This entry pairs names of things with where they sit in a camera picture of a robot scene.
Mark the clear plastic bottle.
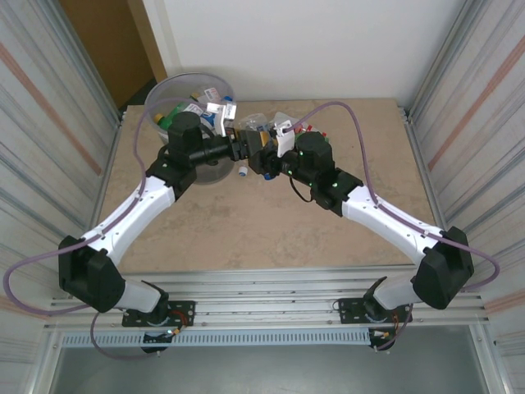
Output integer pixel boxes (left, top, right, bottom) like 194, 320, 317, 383
237, 112, 274, 135

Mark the white bottle red label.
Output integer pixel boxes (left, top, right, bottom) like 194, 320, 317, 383
273, 111, 328, 139

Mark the clear plastic bin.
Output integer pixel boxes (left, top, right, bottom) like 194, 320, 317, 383
144, 72, 237, 186

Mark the brown wooden door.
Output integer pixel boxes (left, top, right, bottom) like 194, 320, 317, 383
59, 0, 139, 111

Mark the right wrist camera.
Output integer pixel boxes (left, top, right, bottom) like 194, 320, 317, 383
272, 121, 297, 158

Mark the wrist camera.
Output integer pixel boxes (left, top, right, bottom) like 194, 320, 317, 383
272, 121, 297, 158
204, 101, 239, 136

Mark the black cable loop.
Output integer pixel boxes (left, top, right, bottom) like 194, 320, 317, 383
289, 176, 317, 204

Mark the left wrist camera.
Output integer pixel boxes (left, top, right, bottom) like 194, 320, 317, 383
204, 101, 239, 136

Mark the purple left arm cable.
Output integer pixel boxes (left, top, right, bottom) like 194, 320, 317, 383
2, 98, 214, 361

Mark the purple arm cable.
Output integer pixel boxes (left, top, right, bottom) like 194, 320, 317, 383
2, 98, 214, 361
286, 101, 501, 353

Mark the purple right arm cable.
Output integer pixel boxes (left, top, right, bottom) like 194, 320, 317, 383
286, 101, 501, 353

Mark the aluminium rail frame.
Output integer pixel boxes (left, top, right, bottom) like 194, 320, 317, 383
43, 265, 492, 330

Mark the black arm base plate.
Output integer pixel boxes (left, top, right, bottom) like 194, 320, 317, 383
338, 297, 411, 326
121, 300, 196, 328

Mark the white slotted cable duct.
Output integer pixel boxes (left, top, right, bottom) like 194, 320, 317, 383
60, 330, 372, 348

